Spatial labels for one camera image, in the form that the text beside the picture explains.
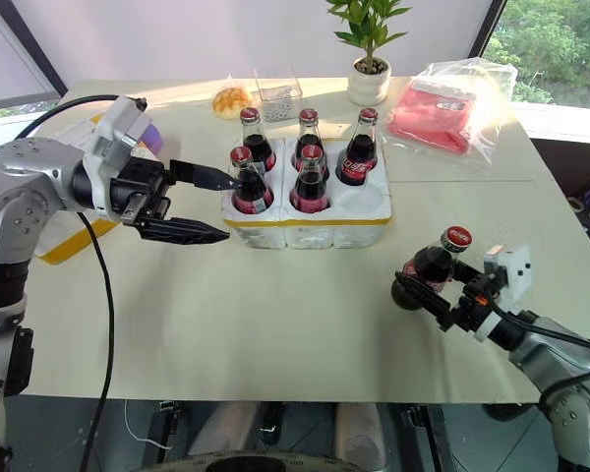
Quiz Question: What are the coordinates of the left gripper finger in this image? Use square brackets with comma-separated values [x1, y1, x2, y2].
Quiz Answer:
[137, 216, 232, 247]
[169, 158, 243, 193]

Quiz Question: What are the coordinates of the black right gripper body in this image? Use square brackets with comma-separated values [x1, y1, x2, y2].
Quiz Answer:
[440, 269, 503, 334]

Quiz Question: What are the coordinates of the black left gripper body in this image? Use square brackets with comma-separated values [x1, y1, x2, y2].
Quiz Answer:
[108, 155, 179, 227]

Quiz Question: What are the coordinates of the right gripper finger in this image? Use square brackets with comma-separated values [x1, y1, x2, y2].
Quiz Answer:
[450, 260, 484, 287]
[395, 272, 454, 329]

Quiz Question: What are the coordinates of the glass cola bottle red cap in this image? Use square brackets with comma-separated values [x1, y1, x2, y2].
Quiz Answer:
[334, 106, 381, 188]
[390, 225, 475, 313]
[291, 107, 331, 181]
[229, 146, 276, 216]
[288, 144, 332, 214]
[239, 106, 278, 173]

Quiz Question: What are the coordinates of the white box yellow tape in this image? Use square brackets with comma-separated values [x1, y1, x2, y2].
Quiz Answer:
[31, 111, 125, 266]

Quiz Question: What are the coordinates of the white foam crate yellow tape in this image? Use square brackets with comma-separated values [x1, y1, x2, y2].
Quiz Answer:
[220, 136, 392, 252]

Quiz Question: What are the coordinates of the clear plastic box of washers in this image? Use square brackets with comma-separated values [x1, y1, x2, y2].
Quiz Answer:
[252, 65, 305, 124]

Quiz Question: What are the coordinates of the purple cylindrical object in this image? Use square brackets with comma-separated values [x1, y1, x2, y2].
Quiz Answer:
[138, 124, 165, 155]

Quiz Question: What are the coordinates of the wrapped yellow bread bun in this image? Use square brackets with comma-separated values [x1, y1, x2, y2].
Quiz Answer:
[210, 82, 255, 121]

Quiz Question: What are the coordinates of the grey rounded robot leg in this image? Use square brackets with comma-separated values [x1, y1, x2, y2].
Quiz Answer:
[186, 401, 263, 459]
[332, 401, 388, 472]

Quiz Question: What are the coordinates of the red item in plastic bag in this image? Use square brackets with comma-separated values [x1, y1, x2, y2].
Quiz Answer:
[380, 57, 520, 167]

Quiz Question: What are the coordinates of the green plant in white pot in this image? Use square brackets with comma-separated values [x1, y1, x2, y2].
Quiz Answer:
[324, 0, 414, 107]

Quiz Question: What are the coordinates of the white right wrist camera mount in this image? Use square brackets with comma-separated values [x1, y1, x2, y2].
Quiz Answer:
[474, 243, 533, 342]

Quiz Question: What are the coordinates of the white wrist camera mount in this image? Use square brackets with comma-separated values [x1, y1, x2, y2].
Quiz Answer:
[85, 94, 151, 218]
[474, 243, 533, 342]

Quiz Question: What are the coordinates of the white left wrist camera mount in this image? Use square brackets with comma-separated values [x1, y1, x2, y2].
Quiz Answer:
[85, 94, 151, 218]

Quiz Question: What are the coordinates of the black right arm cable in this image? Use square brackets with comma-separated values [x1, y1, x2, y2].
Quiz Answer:
[486, 289, 590, 410]

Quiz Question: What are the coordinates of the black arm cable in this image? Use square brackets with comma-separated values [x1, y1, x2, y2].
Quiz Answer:
[13, 93, 148, 472]
[486, 289, 590, 410]

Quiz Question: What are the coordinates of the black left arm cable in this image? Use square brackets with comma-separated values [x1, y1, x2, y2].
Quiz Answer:
[13, 93, 148, 472]

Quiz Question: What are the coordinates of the black table bracket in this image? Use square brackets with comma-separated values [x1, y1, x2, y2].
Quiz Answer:
[399, 402, 446, 472]
[148, 399, 184, 464]

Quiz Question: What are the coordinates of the black window frame bar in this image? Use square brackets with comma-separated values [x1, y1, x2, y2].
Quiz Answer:
[466, 0, 508, 60]
[0, 0, 71, 98]

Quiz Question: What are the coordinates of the thin white cord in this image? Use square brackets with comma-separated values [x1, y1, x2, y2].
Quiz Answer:
[123, 399, 174, 451]

